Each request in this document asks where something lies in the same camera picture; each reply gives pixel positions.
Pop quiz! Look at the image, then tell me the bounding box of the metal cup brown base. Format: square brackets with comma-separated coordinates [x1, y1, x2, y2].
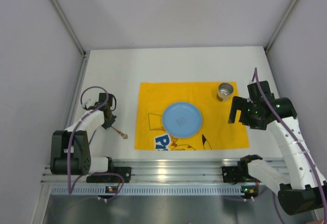
[217, 82, 234, 102]

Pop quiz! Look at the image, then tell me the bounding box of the slotted cable duct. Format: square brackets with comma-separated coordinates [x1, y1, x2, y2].
[51, 185, 259, 196]

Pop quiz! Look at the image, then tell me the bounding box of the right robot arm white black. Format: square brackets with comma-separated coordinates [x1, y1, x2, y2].
[228, 81, 326, 215]

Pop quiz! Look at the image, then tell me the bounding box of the frame post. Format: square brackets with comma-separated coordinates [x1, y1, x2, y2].
[49, 0, 86, 57]
[264, 0, 300, 53]

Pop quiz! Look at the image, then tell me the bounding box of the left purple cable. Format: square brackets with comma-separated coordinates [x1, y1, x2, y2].
[66, 85, 126, 204]

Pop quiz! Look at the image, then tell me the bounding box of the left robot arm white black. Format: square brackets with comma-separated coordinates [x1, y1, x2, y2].
[50, 93, 116, 175]

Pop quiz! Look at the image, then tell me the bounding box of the left frame post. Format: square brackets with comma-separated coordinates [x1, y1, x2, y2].
[49, 0, 86, 57]

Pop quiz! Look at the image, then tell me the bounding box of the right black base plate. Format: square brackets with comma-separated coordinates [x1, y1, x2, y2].
[221, 166, 245, 185]

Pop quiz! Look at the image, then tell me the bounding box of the yellow Pikachu cloth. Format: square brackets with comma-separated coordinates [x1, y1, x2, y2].
[135, 82, 249, 151]

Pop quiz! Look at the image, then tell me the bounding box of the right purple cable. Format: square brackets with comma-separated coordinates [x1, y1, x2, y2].
[251, 67, 327, 224]

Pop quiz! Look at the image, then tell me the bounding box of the aluminium mounting rail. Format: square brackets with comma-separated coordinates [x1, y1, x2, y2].
[42, 158, 319, 184]

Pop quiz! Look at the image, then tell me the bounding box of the right frame post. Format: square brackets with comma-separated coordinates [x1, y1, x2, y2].
[264, 0, 300, 53]

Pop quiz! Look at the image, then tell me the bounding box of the purple cable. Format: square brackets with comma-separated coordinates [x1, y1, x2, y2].
[66, 85, 126, 204]
[251, 67, 327, 224]

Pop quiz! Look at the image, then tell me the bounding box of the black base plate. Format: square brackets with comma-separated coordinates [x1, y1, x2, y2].
[221, 166, 245, 185]
[86, 167, 132, 183]

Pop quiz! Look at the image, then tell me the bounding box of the light blue plate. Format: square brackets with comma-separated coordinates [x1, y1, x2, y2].
[161, 102, 202, 139]

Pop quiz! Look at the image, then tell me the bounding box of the gold spoon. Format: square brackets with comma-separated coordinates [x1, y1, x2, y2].
[111, 126, 128, 140]

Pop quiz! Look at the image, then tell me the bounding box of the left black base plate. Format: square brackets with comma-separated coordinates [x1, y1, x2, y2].
[86, 167, 132, 183]

